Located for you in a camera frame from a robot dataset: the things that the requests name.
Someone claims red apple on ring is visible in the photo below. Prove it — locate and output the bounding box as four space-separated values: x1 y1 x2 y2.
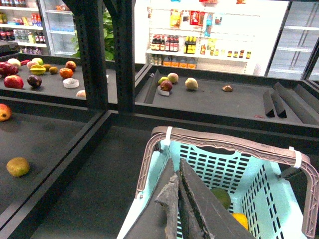
160 80 173 92

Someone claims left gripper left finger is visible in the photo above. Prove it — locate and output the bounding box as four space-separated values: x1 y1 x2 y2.
123 159 179 239

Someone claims white zip tie right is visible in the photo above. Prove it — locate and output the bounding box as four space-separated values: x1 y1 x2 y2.
289 146 302 169

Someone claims white zip tie left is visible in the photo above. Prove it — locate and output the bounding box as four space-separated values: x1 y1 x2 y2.
160 126 173 150

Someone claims black shelf post left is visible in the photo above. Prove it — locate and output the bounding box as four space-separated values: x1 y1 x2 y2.
65 0 108 110

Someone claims pale green fruit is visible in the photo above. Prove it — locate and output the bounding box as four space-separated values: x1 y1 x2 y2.
167 73 179 84

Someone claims glass door refrigerator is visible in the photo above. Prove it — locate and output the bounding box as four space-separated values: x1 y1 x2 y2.
265 0 319 80

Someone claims black shelf post right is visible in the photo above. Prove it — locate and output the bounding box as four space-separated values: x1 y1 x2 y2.
104 0 135 113

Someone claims black triangular divider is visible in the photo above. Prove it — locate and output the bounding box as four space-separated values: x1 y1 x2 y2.
263 90 275 118
271 91 287 118
274 82 319 125
294 85 319 113

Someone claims green avocado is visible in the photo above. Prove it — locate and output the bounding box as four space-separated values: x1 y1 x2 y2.
210 188 231 210

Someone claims light blue plastic basket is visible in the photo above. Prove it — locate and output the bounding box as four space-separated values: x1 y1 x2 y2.
118 140 305 239

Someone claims brown chestnut fruit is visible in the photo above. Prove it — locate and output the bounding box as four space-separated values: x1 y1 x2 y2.
222 85 233 92

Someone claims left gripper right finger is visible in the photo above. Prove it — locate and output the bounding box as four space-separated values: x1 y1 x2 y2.
177 159 253 239

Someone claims yellow mango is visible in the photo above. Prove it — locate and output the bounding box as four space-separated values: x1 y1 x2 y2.
232 213 249 230

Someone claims white shelf with bottles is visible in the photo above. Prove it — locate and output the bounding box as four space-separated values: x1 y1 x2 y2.
146 0 261 75

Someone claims green potted plant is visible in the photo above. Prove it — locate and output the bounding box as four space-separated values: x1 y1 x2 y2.
71 6 115 61

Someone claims black shelf post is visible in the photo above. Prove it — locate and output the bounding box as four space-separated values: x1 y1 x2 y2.
104 0 135 113
65 0 108 110

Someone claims white zip tie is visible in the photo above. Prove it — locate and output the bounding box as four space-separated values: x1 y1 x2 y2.
289 146 302 169
160 126 173 150

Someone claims brown basket handle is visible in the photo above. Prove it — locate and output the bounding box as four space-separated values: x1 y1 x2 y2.
135 126 319 239

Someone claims brown kiwi fruit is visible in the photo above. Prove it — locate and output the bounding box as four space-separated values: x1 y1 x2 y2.
6 157 30 177

